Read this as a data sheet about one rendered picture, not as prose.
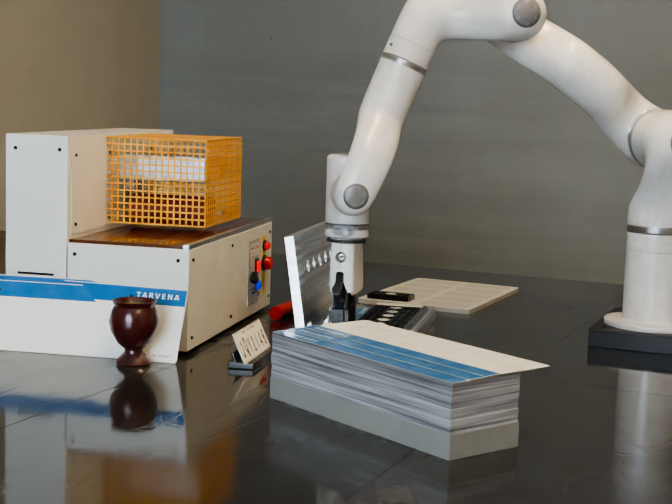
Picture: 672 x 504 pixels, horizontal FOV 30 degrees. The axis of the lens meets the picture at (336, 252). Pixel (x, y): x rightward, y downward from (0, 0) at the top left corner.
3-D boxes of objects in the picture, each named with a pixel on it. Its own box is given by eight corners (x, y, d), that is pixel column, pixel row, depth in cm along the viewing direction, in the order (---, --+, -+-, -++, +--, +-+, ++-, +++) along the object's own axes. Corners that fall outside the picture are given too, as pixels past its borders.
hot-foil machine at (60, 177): (188, 357, 222) (192, 141, 217) (-22, 340, 230) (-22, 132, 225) (293, 294, 295) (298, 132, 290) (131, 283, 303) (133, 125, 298)
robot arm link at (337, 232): (363, 226, 233) (363, 242, 234) (372, 222, 242) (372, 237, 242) (320, 224, 235) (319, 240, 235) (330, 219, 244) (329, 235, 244)
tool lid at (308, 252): (293, 236, 226) (283, 236, 227) (306, 339, 228) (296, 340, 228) (344, 215, 269) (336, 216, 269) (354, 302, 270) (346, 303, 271)
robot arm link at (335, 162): (372, 226, 234) (365, 221, 243) (375, 155, 233) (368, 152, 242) (328, 225, 233) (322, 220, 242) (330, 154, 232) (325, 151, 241)
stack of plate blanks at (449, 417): (518, 446, 171) (522, 371, 170) (449, 461, 163) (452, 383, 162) (335, 387, 202) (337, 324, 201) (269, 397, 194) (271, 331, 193)
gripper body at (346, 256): (360, 237, 233) (358, 297, 235) (371, 232, 243) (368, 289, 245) (321, 235, 235) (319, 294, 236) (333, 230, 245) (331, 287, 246)
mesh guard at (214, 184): (205, 228, 237) (207, 140, 235) (104, 222, 241) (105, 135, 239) (240, 217, 259) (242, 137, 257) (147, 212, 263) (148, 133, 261)
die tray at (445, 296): (469, 314, 275) (469, 310, 275) (356, 302, 286) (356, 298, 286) (519, 291, 312) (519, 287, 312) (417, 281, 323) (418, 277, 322)
